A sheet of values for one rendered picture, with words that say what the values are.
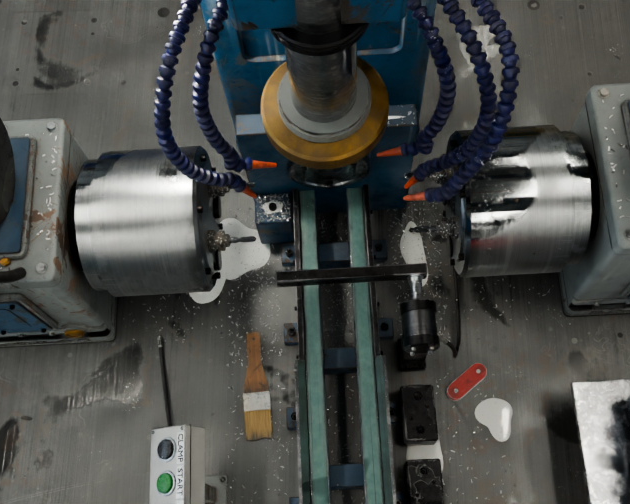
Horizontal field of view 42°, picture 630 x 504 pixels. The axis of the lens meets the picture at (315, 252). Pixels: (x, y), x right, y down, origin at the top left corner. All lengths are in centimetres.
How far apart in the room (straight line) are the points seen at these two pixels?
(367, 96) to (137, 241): 44
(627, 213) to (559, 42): 66
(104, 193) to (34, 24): 76
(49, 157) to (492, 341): 86
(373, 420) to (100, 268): 52
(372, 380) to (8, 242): 64
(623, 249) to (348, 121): 48
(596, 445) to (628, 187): 43
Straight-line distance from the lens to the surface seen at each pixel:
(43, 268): 133
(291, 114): 114
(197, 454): 132
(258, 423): 156
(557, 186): 134
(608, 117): 142
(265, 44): 138
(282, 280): 139
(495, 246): 134
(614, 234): 135
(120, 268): 136
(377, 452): 144
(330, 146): 114
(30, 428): 167
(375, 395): 145
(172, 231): 132
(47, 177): 140
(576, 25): 196
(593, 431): 150
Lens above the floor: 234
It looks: 69 degrees down
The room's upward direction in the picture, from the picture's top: 7 degrees counter-clockwise
